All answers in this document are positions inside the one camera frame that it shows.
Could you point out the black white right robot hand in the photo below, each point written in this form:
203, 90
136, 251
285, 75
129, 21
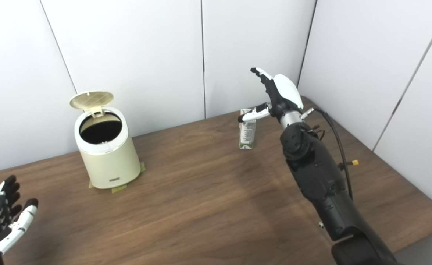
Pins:
285, 92

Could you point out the yellow-green tape piece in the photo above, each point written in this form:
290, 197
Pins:
119, 189
91, 184
142, 168

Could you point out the cream-colored round bin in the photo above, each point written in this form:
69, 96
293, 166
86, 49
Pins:
109, 165

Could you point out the white green milk carton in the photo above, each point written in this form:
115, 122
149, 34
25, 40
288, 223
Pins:
247, 134

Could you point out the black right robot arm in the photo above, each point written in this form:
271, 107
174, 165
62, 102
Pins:
318, 173

